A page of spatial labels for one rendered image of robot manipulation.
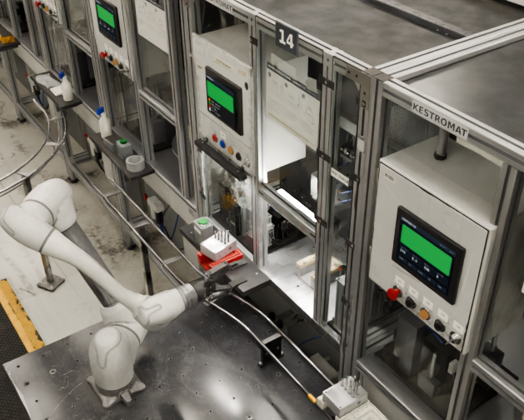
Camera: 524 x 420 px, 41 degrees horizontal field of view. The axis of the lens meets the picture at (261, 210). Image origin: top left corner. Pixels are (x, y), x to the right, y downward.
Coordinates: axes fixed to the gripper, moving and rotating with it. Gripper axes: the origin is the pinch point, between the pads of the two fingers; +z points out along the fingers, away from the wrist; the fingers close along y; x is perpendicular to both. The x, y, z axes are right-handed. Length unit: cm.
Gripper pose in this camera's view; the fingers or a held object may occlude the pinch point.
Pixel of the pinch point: (239, 272)
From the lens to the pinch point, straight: 270.0
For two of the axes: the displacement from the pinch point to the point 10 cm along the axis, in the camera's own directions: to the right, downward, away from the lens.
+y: -0.1, -8.1, -5.8
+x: -5.7, -4.8, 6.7
